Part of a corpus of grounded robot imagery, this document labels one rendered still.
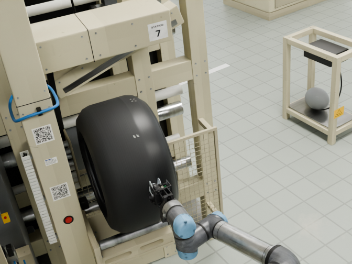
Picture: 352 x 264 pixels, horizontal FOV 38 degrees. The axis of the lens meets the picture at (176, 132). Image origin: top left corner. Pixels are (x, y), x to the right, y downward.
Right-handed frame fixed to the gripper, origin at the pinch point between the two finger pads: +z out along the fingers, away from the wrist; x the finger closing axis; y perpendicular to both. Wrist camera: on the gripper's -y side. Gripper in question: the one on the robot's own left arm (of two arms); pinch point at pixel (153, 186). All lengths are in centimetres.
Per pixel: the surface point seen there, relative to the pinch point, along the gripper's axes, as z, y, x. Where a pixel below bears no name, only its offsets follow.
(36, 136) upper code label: 19, 27, 37
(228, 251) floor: 75, -118, -61
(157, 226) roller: 17.4, -33.1, -2.7
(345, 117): 150, -97, -216
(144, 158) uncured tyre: 4.6, 11.1, 0.4
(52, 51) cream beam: 43, 52, 21
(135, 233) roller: 17.6, -32.8, 8.1
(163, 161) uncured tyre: 3.6, 8.0, -6.9
